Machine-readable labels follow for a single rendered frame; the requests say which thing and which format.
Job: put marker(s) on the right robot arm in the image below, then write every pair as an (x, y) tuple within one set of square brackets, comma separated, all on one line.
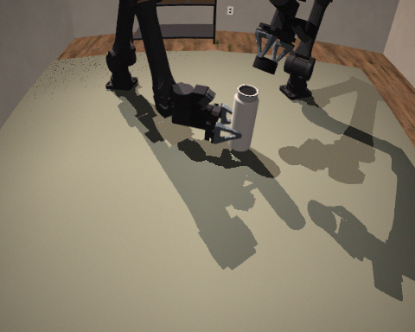
[(182, 96)]

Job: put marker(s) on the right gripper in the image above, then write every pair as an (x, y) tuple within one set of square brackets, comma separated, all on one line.
[(213, 120)]

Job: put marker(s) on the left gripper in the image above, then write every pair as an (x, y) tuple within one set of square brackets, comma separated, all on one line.
[(278, 34)]

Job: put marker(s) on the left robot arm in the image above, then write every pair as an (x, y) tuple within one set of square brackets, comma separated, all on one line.
[(306, 31)]

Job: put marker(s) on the black bottle cap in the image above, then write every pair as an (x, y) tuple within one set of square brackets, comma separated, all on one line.
[(266, 64)]

